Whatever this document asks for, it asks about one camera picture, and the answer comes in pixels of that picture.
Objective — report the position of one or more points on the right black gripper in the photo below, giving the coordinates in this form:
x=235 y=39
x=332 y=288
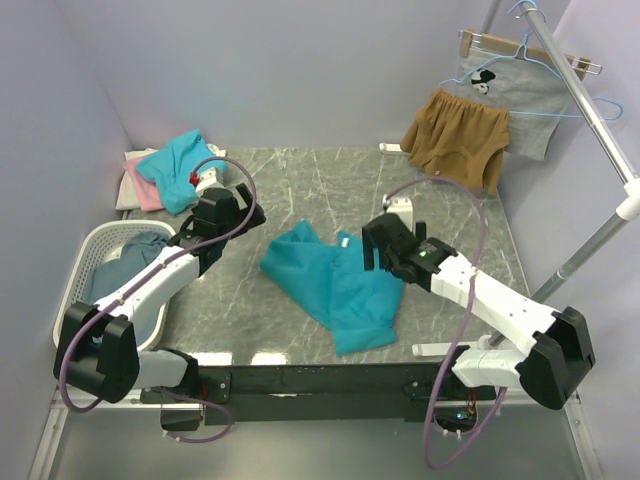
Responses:
x=368 y=251

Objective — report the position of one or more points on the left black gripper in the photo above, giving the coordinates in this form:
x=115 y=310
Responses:
x=249 y=216

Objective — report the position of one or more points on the teal t shirt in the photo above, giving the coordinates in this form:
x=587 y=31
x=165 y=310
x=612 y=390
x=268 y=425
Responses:
x=329 y=282

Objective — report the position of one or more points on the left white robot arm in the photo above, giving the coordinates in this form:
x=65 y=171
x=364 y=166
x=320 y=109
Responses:
x=97 y=350

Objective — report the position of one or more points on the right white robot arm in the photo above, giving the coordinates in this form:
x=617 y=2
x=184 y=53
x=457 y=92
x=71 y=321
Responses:
x=551 y=351

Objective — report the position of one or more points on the folded cyan t shirt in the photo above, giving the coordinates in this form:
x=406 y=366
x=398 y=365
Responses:
x=170 y=169

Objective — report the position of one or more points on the folded pink t shirt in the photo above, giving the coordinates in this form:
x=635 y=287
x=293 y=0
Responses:
x=146 y=192

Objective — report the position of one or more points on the grey-blue t shirt in basket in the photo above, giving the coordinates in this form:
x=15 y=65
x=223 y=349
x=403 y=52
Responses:
x=136 y=254

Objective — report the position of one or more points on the white laundry basket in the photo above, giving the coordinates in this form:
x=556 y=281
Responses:
x=101 y=245

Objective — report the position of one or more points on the brown shorts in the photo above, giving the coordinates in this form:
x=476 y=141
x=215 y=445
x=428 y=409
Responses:
x=459 y=139

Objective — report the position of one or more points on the grey panda cloth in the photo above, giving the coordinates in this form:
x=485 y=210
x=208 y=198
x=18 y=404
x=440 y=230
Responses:
x=534 y=97

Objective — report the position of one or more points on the metal clothes rack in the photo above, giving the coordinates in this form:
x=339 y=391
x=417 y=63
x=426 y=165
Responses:
x=628 y=210

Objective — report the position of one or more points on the wooden clip hanger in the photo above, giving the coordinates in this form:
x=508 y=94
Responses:
x=470 y=39

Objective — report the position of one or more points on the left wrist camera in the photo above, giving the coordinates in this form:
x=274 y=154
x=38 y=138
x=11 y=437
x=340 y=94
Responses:
x=209 y=179

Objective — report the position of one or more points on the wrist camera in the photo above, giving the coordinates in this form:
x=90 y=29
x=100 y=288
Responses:
x=401 y=206
x=209 y=179

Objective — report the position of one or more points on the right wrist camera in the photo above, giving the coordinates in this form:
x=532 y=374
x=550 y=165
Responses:
x=401 y=206

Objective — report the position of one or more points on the light blue wire hanger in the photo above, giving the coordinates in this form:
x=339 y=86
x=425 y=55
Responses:
x=596 y=111

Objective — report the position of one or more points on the aluminium rail frame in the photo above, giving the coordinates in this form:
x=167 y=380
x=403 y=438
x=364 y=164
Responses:
x=358 y=421

